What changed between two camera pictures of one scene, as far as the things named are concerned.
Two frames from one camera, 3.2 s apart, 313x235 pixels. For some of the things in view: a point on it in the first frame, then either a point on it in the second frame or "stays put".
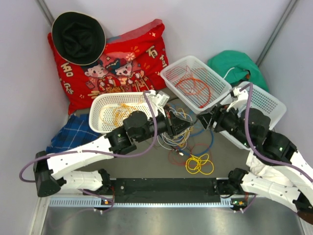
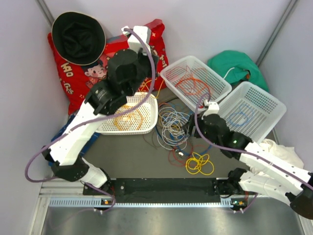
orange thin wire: [188, 92] stays put
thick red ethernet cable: [208, 102] stays put
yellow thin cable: [201, 164] stays put
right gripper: [220, 112] to [190, 124]
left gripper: [175, 124] to [147, 58]
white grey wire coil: [178, 142] stays put
